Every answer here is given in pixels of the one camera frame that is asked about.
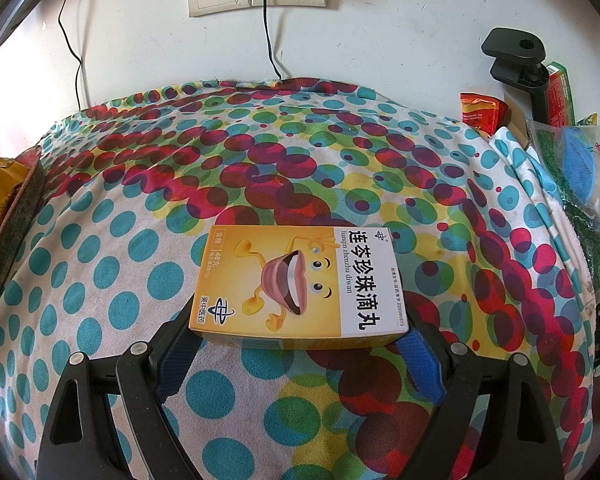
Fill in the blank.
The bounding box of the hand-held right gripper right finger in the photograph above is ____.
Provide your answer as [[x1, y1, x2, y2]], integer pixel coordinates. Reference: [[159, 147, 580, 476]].
[[394, 309, 566, 480]]

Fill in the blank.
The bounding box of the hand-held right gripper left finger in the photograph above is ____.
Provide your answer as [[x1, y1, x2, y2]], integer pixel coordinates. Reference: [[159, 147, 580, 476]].
[[36, 304, 204, 480]]

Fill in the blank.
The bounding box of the yellow medicine box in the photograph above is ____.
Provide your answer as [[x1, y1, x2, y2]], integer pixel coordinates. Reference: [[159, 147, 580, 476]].
[[188, 225, 412, 352]]

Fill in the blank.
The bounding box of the red round tray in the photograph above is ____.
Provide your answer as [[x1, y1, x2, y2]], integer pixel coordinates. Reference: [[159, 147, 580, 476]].
[[0, 146, 46, 332]]

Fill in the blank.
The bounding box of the yellow snack packet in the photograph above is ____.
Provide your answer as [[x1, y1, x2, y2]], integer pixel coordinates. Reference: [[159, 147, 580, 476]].
[[0, 157, 32, 223]]

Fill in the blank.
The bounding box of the polka dot cloth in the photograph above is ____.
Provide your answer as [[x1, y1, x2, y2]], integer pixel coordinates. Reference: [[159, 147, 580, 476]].
[[0, 77, 600, 480]]

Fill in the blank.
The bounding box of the blue round pad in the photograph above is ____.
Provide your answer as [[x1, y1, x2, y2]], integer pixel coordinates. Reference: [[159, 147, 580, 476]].
[[559, 126, 599, 207]]

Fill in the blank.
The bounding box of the red snack packet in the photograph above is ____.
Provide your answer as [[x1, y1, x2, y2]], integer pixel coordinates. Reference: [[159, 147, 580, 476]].
[[459, 91, 504, 137]]

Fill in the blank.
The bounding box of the brown cardboard box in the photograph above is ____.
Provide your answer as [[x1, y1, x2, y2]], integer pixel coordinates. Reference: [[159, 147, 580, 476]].
[[501, 91, 532, 149]]

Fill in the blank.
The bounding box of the green box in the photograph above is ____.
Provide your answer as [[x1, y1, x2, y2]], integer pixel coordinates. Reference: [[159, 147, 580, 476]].
[[544, 61, 577, 127]]

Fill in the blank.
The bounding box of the black clamp stand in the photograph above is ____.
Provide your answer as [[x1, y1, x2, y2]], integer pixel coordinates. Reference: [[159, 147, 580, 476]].
[[480, 27, 552, 127]]

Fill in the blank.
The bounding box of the grey cable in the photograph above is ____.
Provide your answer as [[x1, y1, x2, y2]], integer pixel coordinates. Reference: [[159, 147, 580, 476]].
[[59, 0, 89, 112]]

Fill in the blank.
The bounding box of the black adapter cable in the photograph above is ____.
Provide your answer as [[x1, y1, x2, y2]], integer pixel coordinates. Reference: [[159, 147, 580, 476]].
[[261, 0, 284, 82]]

